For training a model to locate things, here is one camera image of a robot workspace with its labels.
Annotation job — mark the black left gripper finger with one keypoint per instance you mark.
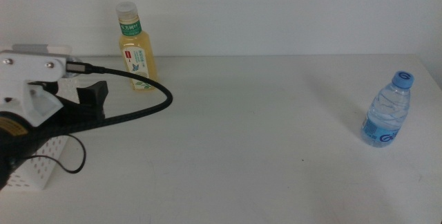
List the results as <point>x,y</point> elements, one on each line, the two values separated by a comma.
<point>93,101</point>
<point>45,87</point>

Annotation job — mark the yellow tea bottle green label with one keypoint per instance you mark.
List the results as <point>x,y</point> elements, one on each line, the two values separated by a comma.
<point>136,44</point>

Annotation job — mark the clear water bottle blue cap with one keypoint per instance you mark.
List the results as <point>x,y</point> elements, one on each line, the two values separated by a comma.
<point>386,113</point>

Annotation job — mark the white perforated plastic basket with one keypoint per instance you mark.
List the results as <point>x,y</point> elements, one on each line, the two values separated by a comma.
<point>38,168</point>

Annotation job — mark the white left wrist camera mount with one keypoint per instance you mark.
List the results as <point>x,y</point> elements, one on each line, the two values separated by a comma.
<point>31,65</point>

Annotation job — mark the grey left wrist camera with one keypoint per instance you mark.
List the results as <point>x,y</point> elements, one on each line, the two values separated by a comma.
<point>70,67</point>

